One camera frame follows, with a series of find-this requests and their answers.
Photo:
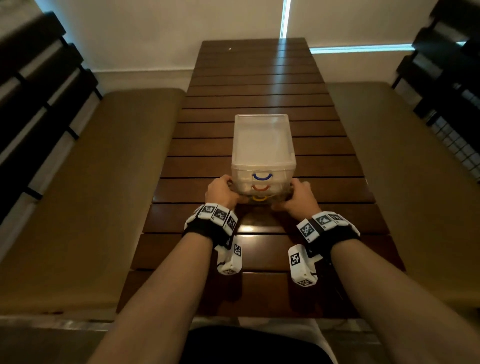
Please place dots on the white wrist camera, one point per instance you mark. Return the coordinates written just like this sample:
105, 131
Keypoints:
302, 266
229, 258

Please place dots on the person's left forearm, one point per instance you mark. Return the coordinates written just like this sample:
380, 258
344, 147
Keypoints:
150, 307

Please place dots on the person's right hand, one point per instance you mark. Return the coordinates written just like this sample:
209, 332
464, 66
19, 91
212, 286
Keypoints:
300, 198

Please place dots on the person's left hand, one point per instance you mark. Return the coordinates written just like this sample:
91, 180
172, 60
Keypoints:
221, 193

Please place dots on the clear plastic three-drawer organiser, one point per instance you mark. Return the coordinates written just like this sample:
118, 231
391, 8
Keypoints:
262, 138

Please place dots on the person's right forearm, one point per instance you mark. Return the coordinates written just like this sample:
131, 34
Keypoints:
405, 300

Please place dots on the black marker wristband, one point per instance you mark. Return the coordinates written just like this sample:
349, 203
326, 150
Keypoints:
326, 228
212, 221

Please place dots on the brown slatted wooden table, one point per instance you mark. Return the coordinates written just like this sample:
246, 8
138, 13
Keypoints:
258, 75

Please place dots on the brown bench cushion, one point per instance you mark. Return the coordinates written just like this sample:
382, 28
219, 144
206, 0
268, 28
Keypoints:
86, 195
416, 180

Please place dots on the person's black garment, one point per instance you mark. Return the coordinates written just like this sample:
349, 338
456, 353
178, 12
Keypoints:
255, 345

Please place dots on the wall light strip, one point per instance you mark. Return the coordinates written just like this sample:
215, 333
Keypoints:
285, 18
360, 48

